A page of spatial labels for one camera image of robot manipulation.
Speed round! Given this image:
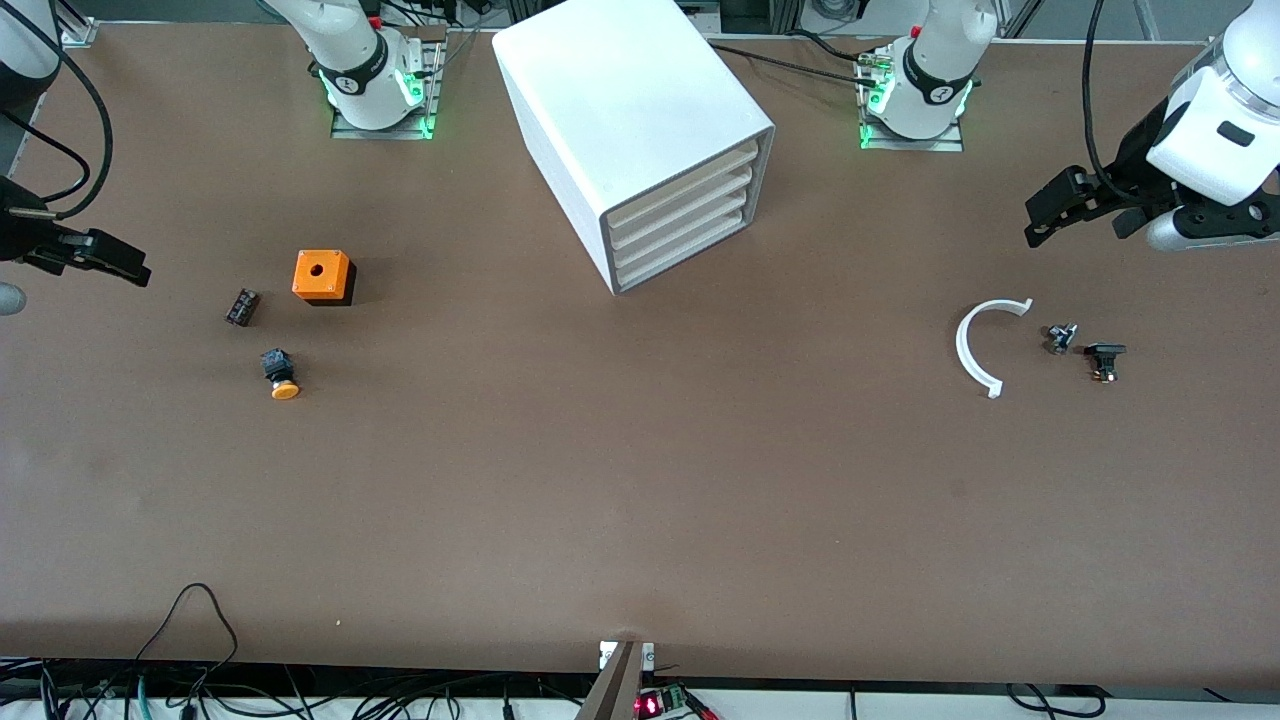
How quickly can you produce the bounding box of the yellow push button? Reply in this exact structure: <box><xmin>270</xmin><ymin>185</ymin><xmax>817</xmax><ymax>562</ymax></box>
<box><xmin>261</xmin><ymin>347</ymin><xmax>301</xmax><ymax>401</ymax></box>

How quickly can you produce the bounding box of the white drawer cabinet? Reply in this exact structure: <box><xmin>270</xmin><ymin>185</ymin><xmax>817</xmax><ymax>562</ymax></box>
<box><xmin>492</xmin><ymin>0</ymin><xmax>777</xmax><ymax>296</ymax></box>

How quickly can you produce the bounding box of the white curved plastic part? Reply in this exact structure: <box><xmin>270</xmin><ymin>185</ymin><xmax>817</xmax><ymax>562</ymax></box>
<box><xmin>955</xmin><ymin>298</ymin><xmax>1035</xmax><ymax>400</ymax></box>

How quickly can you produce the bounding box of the orange box with hole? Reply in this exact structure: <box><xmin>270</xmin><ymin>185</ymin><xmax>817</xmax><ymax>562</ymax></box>
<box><xmin>292</xmin><ymin>249</ymin><xmax>357</xmax><ymax>307</ymax></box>

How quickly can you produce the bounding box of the circuit board with red light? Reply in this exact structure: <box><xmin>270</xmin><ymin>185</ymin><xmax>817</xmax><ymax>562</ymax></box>
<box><xmin>633</xmin><ymin>684</ymin><xmax>719</xmax><ymax>720</ymax></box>

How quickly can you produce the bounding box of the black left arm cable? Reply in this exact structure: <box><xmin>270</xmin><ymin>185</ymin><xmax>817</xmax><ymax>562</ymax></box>
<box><xmin>1083</xmin><ymin>0</ymin><xmax>1131</xmax><ymax>201</ymax></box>

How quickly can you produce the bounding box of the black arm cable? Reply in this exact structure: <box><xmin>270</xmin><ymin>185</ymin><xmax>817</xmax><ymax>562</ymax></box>
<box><xmin>1083</xmin><ymin>0</ymin><xmax>1131</xmax><ymax>201</ymax></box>
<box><xmin>0</xmin><ymin>30</ymin><xmax>113</xmax><ymax>219</ymax></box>

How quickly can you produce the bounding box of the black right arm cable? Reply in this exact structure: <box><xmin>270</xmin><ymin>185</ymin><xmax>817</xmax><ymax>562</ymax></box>
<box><xmin>0</xmin><ymin>30</ymin><xmax>113</xmax><ymax>219</ymax></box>

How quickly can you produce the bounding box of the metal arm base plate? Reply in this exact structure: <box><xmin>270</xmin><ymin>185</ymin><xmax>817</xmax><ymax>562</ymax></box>
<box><xmin>858</xmin><ymin>48</ymin><xmax>966</xmax><ymax>153</ymax></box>
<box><xmin>330</xmin><ymin>38</ymin><xmax>443</xmax><ymax>141</ymax></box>

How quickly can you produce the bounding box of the small black switch part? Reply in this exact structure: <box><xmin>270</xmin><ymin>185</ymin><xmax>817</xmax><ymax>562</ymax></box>
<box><xmin>1084</xmin><ymin>342</ymin><xmax>1128</xmax><ymax>385</ymax></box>

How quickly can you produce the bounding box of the aluminium frame profile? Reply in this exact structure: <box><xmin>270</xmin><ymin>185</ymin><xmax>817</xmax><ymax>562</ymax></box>
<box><xmin>60</xmin><ymin>0</ymin><xmax>101</xmax><ymax>49</ymax></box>

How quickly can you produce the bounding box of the black cable behind cabinet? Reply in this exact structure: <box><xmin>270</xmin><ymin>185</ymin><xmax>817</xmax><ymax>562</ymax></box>
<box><xmin>708</xmin><ymin>42</ymin><xmax>886</xmax><ymax>89</ymax></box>

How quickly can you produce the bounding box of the thin black looped cable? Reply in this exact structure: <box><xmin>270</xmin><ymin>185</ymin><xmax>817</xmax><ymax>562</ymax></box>
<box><xmin>133</xmin><ymin>582</ymin><xmax>240</xmax><ymax>691</ymax></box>

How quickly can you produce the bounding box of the black cable at table edge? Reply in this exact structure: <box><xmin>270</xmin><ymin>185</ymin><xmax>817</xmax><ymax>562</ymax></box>
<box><xmin>1005</xmin><ymin>682</ymin><xmax>1109</xmax><ymax>719</ymax></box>

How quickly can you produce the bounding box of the camera mounting post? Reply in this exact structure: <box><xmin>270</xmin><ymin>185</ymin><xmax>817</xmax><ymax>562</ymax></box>
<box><xmin>575</xmin><ymin>640</ymin><xmax>656</xmax><ymax>720</ymax></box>

